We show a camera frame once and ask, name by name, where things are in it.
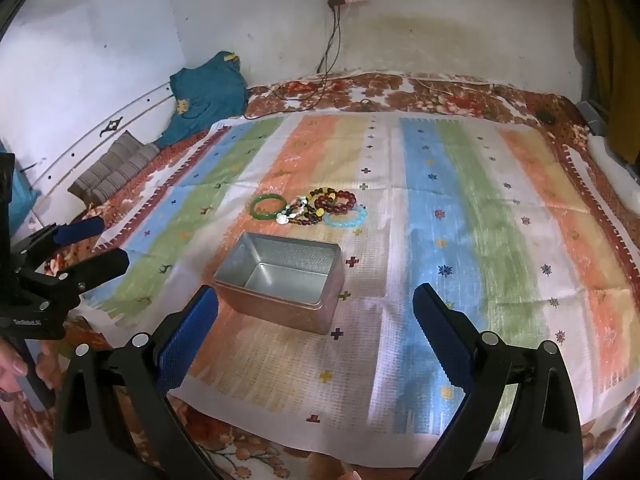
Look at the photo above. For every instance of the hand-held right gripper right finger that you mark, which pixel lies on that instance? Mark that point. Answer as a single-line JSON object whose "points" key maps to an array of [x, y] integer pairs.
{"points": [[442, 332]]}

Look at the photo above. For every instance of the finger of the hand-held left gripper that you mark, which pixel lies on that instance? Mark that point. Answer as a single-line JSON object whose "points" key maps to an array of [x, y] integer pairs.
{"points": [[80, 229], [100, 265]]}

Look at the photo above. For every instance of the rectangular metal tin box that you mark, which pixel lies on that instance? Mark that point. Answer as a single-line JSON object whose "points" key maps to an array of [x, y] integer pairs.
{"points": [[295, 300]]}

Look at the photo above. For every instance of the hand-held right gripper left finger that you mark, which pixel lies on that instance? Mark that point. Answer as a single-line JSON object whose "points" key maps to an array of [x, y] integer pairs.
{"points": [[187, 332]]}

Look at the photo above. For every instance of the white curved headboard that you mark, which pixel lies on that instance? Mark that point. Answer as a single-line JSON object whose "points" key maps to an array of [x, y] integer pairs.
{"points": [[75, 145]]}

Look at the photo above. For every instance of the teal garment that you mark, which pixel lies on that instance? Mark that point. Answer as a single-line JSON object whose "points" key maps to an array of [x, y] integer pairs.
{"points": [[210, 95]]}

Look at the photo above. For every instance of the grey box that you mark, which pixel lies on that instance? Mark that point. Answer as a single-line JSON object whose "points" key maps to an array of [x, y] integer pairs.
{"points": [[592, 117]]}

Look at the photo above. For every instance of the green jade bangle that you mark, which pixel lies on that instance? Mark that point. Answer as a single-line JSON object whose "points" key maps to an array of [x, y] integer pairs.
{"points": [[256, 209]]}

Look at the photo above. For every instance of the yellow hanging cloth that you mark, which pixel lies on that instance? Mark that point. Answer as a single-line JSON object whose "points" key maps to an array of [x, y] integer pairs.
{"points": [[605, 35]]}

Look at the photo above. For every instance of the small dark object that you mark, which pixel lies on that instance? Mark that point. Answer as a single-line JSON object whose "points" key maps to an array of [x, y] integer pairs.
{"points": [[547, 117]]}

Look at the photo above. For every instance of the striped pastel cloth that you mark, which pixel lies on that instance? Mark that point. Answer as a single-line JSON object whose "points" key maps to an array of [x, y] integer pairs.
{"points": [[450, 185]]}

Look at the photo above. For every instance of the person's left hand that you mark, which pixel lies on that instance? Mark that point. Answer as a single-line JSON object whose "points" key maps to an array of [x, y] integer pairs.
{"points": [[10, 367]]}

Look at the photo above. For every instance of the striped folded cushion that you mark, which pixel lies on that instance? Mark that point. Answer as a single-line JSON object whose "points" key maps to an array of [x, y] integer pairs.
{"points": [[115, 170]]}

